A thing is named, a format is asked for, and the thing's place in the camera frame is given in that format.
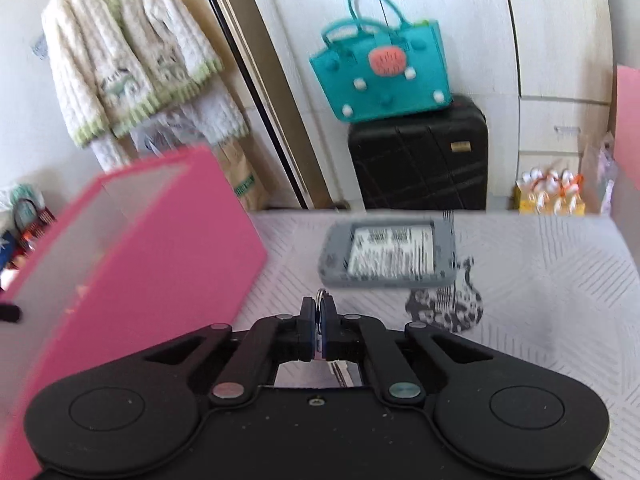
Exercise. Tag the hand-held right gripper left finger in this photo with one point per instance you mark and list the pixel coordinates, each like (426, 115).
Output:
(307, 330)

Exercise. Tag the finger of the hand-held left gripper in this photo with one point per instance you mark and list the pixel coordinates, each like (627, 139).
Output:
(9, 312)

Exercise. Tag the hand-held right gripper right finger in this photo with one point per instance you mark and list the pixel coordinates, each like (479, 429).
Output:
(327, 332)

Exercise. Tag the grey device with white label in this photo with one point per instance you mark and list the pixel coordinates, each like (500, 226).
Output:
(385, 255)

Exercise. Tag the pink cardboard box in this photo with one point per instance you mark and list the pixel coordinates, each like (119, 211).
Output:
(175, 260)

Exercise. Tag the striped gift bag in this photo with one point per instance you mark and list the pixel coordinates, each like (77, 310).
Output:
(30, 220)

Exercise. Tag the brown paper bag green label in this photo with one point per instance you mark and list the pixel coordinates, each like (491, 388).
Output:
(245, 175)

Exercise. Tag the black hard suitcase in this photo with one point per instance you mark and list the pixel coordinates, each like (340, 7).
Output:
(420, 160)

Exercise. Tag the white printed plastic bag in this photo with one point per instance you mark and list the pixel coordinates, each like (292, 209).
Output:
(155, 135)

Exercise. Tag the black clothes rack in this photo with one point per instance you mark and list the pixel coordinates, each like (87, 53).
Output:
(250, 85)

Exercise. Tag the teal felt handbag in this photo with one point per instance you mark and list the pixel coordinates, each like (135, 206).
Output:
(385, 75)

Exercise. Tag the blue clothes hangers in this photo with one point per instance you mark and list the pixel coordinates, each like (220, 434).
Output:
(39, 49)

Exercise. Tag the white fluffy robe green trim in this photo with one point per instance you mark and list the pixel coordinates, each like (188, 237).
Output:
(125, 50)

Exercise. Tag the clear plastic bag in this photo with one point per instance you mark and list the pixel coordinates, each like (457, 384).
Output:
(600, 175)

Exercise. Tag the pink paper bag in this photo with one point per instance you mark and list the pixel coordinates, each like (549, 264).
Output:
(627, 135)

